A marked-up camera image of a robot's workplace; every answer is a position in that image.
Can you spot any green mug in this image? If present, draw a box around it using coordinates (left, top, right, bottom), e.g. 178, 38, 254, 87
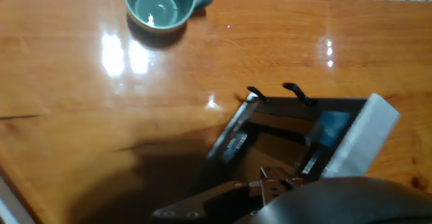
121, 0, 215, 33

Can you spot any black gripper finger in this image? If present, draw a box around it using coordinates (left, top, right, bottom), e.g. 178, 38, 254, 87
151, 165, 306, 224

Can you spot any glossy wooden board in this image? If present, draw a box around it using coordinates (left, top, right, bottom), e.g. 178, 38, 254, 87
0, 0, 432, 224

